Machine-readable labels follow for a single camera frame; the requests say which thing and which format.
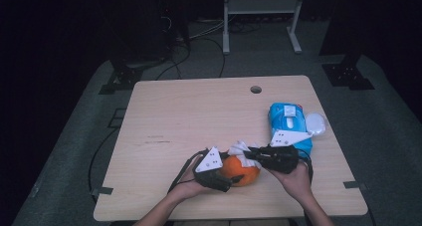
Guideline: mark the white metal stand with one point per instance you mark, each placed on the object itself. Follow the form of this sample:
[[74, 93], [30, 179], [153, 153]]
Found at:
[[258, 6]]

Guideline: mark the black stand base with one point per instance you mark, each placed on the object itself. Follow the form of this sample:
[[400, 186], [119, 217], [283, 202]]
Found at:
[[124, 78], [346, 75]]

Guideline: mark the black floor tape outline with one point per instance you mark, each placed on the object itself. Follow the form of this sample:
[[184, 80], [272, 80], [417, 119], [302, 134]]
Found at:
[[116, 119]]

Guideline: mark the orange plush toy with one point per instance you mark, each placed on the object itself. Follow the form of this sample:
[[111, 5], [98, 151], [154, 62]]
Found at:
[[235, 169]]

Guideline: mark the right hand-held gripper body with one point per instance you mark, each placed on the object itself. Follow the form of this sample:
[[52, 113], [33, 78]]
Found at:
[[282, 159]]

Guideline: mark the black tape strip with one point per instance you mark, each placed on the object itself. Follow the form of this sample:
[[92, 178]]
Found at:
[[104, 190], [351, 184]]

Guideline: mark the round white lid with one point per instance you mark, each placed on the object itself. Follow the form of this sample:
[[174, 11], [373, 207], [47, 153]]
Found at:
[[316, 123]]

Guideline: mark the person's right hand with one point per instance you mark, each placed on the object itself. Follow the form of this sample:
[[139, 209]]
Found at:
[[297, 184]]

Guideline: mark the blue wet wipe pack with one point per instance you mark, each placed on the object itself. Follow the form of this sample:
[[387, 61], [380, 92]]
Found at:
[[282, 119]]

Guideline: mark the person's left hand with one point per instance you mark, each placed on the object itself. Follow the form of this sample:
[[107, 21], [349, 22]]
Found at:
[[185, 186]]

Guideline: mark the dark equipment rack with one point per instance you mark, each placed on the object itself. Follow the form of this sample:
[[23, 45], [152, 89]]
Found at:
[[175, 20]]

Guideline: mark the white wet wipe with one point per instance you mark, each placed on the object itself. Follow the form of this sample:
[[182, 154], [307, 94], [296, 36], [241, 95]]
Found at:
[[240, 149]]

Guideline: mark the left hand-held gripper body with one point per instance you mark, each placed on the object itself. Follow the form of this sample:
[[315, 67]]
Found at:
[[210, 179]]

